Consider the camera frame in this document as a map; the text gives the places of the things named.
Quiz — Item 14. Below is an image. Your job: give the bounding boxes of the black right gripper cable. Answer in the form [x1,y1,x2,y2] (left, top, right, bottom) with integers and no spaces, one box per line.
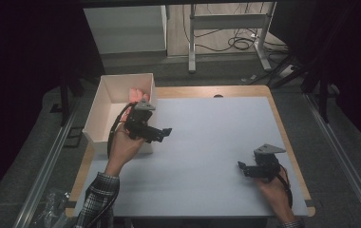
[276,163,295,209]

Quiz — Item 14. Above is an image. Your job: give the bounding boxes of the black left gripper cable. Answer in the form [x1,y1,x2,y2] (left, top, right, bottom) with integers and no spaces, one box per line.
[106,102,136,160]

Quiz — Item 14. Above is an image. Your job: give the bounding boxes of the black stand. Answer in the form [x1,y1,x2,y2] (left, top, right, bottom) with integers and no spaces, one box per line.
[49,74,86,127]
[301,80,332,124]

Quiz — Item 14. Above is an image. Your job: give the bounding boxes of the pink glove with red print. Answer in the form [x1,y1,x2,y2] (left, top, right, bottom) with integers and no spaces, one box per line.
[128,87,151,105]

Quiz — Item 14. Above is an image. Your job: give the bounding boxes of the white metal desk frame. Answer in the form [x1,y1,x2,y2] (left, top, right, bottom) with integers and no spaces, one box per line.
[187,1,278,74]

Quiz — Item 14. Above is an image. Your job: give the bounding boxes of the white power strip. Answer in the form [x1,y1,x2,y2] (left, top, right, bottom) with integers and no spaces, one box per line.
[277,64,295,79]

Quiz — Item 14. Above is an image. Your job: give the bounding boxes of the black floor cables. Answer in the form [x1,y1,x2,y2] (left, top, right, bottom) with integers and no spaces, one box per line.
[181,3,289,54]

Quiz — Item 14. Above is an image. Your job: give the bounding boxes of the person's left hand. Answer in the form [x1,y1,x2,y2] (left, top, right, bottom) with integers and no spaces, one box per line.
[104,122,147,178]

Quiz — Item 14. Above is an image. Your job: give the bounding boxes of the white cardboard box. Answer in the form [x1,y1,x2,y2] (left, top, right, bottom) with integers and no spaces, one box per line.
[82,72,156,156]

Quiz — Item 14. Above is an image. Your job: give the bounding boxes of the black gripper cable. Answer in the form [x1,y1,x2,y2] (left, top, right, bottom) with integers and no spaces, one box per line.
[276,163,295,209]
[106,102,136,160]

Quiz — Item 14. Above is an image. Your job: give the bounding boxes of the light blue table mat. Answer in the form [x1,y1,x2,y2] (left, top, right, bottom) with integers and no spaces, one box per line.
[73,96,310,219]

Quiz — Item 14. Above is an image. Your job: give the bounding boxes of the clear plastic bag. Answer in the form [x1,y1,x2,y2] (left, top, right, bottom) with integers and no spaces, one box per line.
[29,188,77,228]

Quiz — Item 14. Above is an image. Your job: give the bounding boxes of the white cabinet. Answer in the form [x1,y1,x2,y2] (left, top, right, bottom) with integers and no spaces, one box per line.
[83,5,168,55]

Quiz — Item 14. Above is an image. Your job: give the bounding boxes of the person's right hand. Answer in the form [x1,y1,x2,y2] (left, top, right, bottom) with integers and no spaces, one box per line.
[255,166,297,223]

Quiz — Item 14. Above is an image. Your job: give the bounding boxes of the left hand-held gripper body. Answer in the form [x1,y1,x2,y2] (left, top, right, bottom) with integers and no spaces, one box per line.
[124,99,158,141]

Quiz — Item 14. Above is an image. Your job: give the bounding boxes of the metal floor rail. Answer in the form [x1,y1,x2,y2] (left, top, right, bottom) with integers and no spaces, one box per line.
[11,98,83,228]
[303,92,361,228]

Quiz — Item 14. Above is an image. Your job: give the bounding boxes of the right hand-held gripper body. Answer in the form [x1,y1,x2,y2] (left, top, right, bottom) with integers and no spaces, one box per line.
[252,143,288,183]

